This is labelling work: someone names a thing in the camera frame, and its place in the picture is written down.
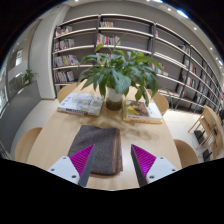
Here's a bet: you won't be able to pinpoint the small green floor plant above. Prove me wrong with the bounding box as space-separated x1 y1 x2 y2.
21 68 39 86

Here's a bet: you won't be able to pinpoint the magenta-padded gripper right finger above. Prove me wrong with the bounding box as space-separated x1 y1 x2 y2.
130 143 179 188

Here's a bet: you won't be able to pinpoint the grey bookshelf unit with books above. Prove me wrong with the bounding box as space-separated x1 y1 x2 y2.
51 13 224 115

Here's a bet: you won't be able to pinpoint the yellow picture book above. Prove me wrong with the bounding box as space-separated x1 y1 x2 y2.
122 98 164 125

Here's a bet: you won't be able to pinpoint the large white book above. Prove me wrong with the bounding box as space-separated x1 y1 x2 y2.
56 91 105 117

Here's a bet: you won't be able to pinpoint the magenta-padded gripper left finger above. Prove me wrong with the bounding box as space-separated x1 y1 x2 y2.
46 143 96 188

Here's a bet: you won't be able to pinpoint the zigzag striped grey towel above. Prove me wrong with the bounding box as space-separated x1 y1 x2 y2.
67 124 124 177

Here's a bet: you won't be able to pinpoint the ceiling lights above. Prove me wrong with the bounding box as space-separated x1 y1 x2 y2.
146 0 224 66

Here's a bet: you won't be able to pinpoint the green potted plant white pot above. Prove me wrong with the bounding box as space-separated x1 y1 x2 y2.
76 42 165 112

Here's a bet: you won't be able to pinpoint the slatted wooden chair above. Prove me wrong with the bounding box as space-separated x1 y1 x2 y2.
187 105 224 160

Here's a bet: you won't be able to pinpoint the round-backed wooden chair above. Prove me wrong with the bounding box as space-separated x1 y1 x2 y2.
14 126 44 165
172 138 200 170
146 88 170 116
56 82 79 104

